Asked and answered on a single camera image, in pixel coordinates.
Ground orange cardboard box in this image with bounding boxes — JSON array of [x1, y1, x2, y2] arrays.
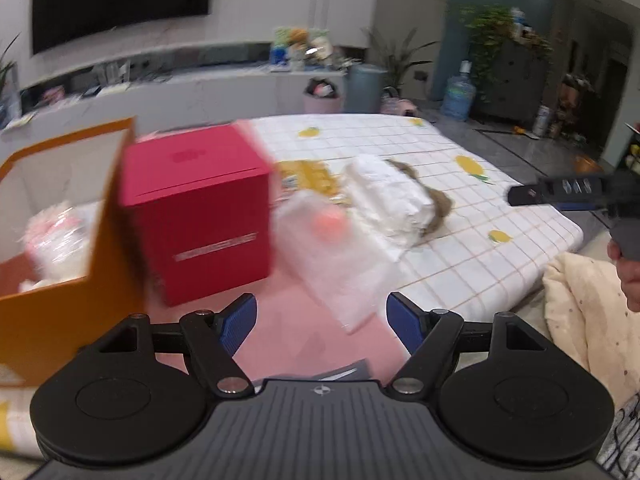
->
[[0, 117, 151, 388]]

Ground potted snake plant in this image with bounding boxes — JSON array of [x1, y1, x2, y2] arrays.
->
[[367, 27, 436, 106]]

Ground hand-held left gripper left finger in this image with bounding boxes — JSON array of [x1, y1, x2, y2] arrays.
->
[[80, 294, 258, 397]]

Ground dark cabinet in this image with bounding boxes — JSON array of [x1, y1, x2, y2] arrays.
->
[[487, 40, 551, 122]]

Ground pink bin with black bag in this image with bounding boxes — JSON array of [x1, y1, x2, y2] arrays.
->
[[304, 79, 344, 115]]

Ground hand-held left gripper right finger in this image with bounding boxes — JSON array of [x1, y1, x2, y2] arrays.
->
[[386, 291, 566, 395]]

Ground white plastic bag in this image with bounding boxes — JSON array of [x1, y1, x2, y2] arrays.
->
[[345, 155, 435, 250]]

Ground black wall television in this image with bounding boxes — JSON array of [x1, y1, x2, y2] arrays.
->
[[31, 0, 212, 57]]

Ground small pink basket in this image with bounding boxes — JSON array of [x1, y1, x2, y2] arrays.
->
[[380, 87, 420, 116]]

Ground brown plush toy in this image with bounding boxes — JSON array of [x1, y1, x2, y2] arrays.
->
[[385, 159, 456, 238]]

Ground blue water jug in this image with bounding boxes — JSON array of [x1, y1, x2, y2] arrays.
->
[[441, 61, 476, 121]]

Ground person's right hand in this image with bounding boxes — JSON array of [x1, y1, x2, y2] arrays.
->
[[607, 240, 640, 311]]

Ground yellow printed pouch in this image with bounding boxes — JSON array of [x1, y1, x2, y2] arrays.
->
[[277, 160, 347, 204]]

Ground grey trash can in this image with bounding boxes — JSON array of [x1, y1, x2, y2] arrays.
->
[[347, 64, 388, 113]]

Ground clear bag of white flowers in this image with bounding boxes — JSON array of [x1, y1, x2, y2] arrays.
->
[[20, 240, 98, 293]]

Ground clear bag with pink item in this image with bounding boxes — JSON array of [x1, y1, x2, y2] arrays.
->
[[274, 192, 402, 335]]

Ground leafy plant on cabinet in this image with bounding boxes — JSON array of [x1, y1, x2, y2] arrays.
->
[[460, 4, 553, 96]]

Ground teddy bear in white pot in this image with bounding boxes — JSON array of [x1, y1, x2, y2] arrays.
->
[[289, 27, 311, 72]]

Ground white tv console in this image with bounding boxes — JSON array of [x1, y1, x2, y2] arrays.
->
[[0, 42, 348, 133]]

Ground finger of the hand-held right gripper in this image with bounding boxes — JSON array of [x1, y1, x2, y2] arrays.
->
[[506, 174, 618, 212]]

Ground person's printed clothing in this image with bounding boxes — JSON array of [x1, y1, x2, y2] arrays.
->
[[595, 392, 640, 480]]

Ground red cube box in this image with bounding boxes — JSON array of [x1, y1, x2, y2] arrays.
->
[[119, 124, 273, 307]]

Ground cream quilt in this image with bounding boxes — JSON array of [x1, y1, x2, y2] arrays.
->
[[542, 252, 640, 411]]

